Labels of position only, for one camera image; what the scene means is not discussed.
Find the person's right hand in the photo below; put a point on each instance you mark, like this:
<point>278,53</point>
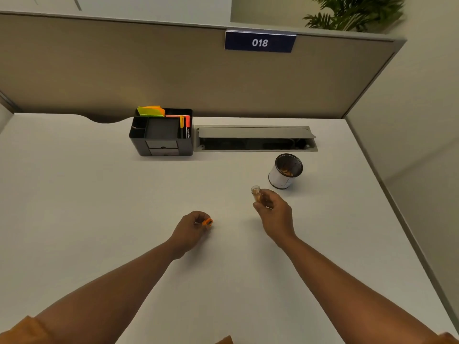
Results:
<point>277,218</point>

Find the person's left hand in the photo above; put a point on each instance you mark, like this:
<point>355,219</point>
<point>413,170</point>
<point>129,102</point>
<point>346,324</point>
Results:
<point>186,233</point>

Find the person's right thumb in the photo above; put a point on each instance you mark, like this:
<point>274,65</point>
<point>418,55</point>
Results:
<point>259,208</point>

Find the person's left fingers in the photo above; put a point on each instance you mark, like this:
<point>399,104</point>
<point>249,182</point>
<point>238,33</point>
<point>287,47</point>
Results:
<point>203,219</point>

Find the small orange cap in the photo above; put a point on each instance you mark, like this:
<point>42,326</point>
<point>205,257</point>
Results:
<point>207,222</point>

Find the small clear vial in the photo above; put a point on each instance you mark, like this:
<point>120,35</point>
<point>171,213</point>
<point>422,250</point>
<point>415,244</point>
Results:
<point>256,193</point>

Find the person's right forearm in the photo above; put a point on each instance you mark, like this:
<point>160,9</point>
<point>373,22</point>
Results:
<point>351,297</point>

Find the person's left forearm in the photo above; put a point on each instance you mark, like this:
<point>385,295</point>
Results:
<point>96,297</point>

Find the white tin can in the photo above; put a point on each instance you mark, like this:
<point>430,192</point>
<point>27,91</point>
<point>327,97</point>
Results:
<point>285,171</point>

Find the black desk organizer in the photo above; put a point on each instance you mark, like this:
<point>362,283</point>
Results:
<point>162,134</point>

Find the orange highlighter pen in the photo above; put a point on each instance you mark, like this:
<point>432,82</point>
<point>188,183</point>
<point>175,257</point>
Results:
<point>187,121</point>

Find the yellow highlighter pen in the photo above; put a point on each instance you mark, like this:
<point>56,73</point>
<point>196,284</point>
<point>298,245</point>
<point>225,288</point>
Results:
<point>181,122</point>

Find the green and orange sticky notes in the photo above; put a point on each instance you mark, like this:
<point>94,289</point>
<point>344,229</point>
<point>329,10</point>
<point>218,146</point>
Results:
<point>151,111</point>

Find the beige desk partition panel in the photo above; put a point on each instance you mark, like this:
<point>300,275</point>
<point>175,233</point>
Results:
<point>186,71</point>

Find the blue number sign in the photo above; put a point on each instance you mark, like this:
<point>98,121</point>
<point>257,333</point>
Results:
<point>260,42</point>

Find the person's orange sleeve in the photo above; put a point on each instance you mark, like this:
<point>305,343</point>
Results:
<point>21,333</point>

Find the green potted plant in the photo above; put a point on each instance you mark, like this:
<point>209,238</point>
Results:
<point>355,12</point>

